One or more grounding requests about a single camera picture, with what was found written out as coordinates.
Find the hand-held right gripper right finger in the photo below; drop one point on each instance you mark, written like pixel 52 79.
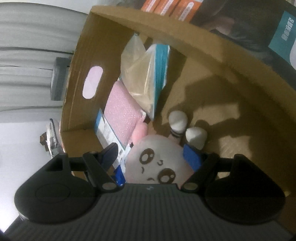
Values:
pixel 192 157

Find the white pink plush toy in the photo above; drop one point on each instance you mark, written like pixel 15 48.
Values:
pixel 159 148

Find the brown cardboard box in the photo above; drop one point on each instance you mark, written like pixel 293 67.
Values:
pixel 231 92

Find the clear bag with beige filling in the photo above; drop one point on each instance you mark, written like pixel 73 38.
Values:
pixel 136 76

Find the blue white flat packet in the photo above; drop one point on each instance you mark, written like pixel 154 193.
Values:
pixel 106 132

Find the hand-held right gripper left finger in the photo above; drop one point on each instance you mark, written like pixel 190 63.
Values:
pixel 111 152

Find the blue white soft packet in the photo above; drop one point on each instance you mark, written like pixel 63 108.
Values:
pixel 119 176

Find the grey storage box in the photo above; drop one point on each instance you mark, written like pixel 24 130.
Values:
pixel 59 78

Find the dark teal printed box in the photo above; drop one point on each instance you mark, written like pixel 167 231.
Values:
pixel 282 34

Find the white curtain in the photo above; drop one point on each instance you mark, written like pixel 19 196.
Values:
pixel 27 34

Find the pink packet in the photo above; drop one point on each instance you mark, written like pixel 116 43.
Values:
pixel 122 111

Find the clear plastic bag pile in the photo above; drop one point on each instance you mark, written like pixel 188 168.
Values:
pixel 52 139

